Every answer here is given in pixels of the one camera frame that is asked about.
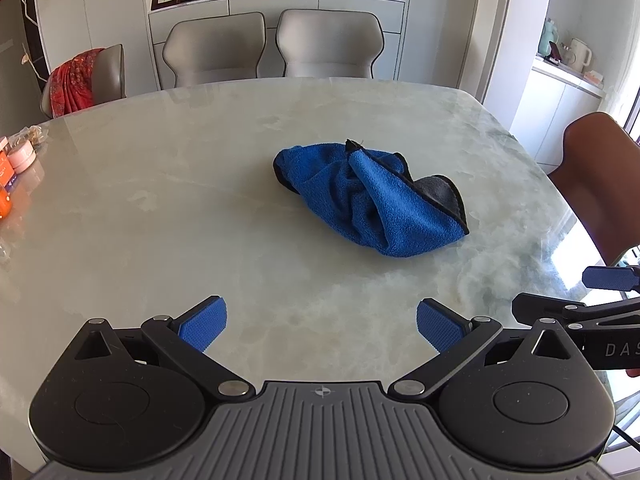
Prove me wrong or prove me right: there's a red patterned cloth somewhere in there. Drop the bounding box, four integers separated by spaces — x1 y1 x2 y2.
47 47 107 117

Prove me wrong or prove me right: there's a pink jar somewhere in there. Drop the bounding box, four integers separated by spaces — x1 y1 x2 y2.
6 141 37 171

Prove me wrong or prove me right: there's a brown leather chair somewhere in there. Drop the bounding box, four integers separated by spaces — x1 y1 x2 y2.
547 111 640 268

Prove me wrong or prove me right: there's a beige chair with draped cloth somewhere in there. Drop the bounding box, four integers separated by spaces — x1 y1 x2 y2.
40 43 126 121

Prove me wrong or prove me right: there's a white kettle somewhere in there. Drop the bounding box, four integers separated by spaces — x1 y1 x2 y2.
570 37 593 67

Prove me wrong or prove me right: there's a beige dining chair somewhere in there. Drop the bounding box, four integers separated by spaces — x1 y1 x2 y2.
276 8 386 80
161 11 267 88

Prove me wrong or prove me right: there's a white side cabinet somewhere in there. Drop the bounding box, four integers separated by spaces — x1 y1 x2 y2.
510 56 608 168

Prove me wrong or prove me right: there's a teal bottle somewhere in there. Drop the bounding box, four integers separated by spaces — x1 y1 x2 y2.
539 19 558 56

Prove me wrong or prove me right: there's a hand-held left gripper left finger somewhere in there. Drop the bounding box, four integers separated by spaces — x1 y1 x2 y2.
74 295 256 403

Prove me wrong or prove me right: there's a clear plastic bag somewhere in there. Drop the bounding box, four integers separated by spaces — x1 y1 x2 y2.
10 125 48 153

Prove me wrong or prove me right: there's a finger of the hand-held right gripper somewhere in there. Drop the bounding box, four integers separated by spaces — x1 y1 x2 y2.
582 265 640 292
511 291 640 333

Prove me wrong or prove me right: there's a blue towel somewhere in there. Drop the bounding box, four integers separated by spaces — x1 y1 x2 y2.
272 138 471 258

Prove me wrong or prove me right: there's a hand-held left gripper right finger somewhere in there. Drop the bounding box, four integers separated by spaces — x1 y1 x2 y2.
386 297 585 402

